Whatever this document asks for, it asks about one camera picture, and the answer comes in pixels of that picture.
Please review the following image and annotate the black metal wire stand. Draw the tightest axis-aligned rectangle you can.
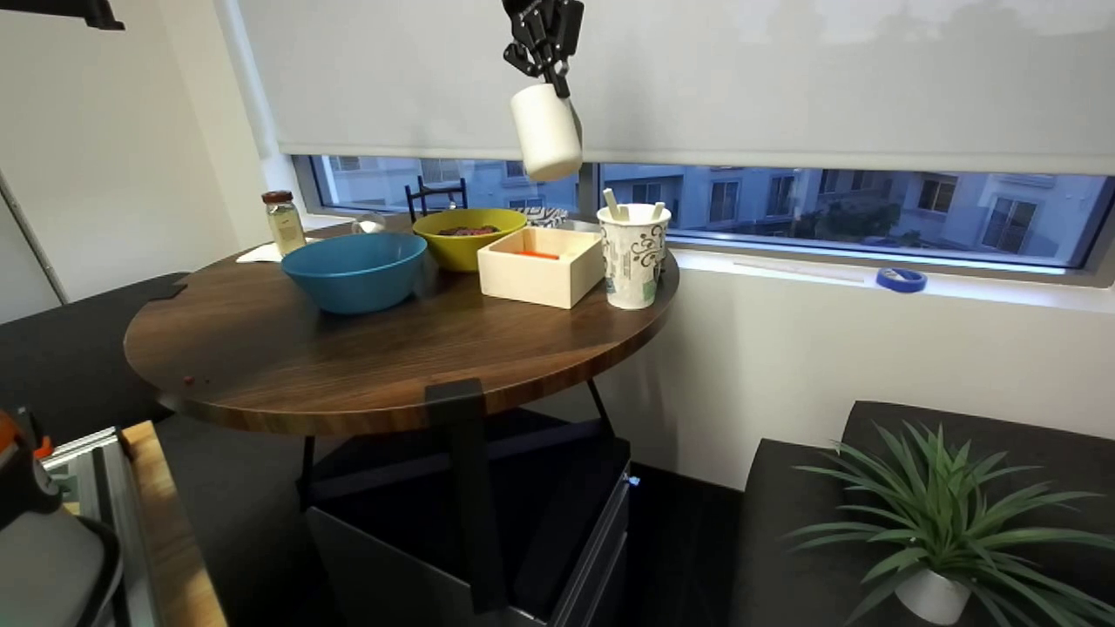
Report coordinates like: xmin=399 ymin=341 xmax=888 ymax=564
xmin=405 ymin=177 xmax=468 ymax=220

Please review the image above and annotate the blue tape roll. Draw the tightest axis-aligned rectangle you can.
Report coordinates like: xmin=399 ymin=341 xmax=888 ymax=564
xmin=873 ymin=268 xmax=926 ymax=294

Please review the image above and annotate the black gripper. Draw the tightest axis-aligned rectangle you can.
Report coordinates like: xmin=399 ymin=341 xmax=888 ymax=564
xmin=503 ymin=0 xmax=586 ymax=101

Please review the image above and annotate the dark grey sofa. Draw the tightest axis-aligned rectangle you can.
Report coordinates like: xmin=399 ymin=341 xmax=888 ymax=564
xmin=730 ymin=400 xmax=1115 ymax=627

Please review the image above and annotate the blue plastic bowl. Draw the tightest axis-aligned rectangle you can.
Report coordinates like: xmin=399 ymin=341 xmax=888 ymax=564
xmin=281 ymin=233 xmax=427 ymax=313

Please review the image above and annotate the yellow bowl with beads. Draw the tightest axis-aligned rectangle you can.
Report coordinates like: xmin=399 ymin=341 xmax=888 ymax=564
xmin=414 ymin=210 xmax=525 ymax=270

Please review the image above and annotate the spice jar brown lid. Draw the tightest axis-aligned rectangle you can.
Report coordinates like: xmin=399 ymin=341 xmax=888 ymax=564
xmin=262 ymin=191 xmax=308 ymax=253

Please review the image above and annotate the light wooden box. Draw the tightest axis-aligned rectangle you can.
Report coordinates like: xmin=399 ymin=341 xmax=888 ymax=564
xmin=476 ymin=227 xmax=604 ymax=311

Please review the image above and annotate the green potted plant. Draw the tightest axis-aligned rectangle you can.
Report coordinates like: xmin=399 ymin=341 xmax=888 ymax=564
xmin=786 ymin=422 xmax=1115 ymax=627

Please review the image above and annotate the white roller blind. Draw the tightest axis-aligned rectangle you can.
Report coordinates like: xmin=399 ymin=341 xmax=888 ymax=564
xmin=237 ymin=0 xmax=1115 ymax=174

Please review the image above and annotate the patterned paper cup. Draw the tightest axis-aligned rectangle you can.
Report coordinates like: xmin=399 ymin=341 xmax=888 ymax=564
xmin=595 ymin=191 xmax=673 ymax=311

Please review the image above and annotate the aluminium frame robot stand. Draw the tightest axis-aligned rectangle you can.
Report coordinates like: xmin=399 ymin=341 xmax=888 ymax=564
xmin=38 ymin=417 xmax=229 ymax=627

